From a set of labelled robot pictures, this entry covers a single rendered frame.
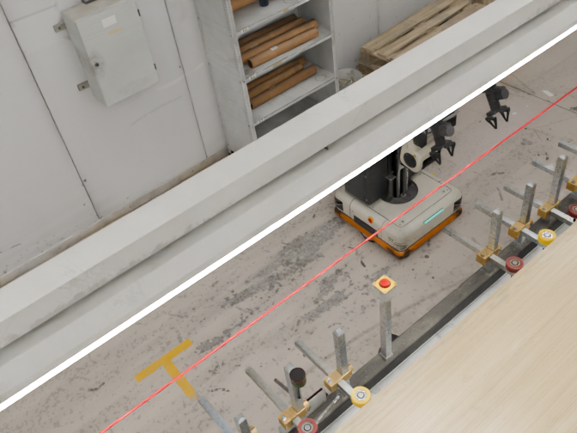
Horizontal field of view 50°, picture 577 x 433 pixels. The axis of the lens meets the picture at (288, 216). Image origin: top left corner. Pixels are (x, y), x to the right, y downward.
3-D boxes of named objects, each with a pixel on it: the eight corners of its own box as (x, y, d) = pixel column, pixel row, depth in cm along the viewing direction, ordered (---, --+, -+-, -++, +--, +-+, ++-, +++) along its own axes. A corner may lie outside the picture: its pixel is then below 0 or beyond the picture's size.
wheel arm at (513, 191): (502, 191, 344) (503, 185, 341) (506, 187, 345) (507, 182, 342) (573, 229, 318) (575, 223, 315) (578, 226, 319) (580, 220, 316)
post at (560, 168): (542, 224, 339) (558, 155, 306) (546, 221, 340) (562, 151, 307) (548, 227, 337) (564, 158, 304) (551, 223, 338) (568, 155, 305)
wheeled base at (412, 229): (332, 215, 454) (330, 190, 437) (393, 173, 479) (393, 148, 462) (401, 264, 413) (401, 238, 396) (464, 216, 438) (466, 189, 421)
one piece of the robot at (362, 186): (343, 204, 442) (335, 105, 384) (397, 167, 463) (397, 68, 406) (377, 227, 421) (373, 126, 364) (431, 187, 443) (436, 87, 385)
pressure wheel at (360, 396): (352, 417, 257) (350, 403, 249) (351, 399, 263) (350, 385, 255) (372, 417, 256) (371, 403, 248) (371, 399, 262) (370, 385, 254)
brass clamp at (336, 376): (323, 384, 267) (322, 378, 264) (346, 365, 272) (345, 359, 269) (332, 393, 263) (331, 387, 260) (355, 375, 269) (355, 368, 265)
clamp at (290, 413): (278, 422, 257) (276, 416, 253) (303, 402, 262) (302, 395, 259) (287, 431, 253) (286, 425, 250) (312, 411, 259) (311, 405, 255)
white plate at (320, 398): (280, 437, 265) (277, 425, 258) (325, 399, 275) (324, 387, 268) (281, 438, 264) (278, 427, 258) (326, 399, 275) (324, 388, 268)
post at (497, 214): (482, 277, 321) (492, 210, 288) (487, 273, 322) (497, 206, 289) (488, 281, 319) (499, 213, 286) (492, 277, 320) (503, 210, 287)
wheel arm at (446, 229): (442, 233, 322) (442, 227, 319) (446, 229, 323) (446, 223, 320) (513, 278, 295) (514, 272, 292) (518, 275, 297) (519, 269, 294)
